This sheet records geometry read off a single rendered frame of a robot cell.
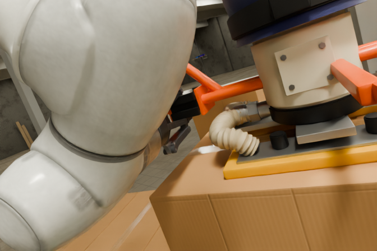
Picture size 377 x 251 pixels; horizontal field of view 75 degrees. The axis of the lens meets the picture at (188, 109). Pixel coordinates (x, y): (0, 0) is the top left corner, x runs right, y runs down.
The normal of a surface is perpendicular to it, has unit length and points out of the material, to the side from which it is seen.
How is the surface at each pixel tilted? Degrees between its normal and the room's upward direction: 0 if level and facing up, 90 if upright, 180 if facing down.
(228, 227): 90
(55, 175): 57
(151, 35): 110
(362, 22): 90
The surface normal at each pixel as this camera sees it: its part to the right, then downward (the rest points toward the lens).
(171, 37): 0.58, 0.38
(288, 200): -0.40, 0.29
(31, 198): 0.29, -0.35
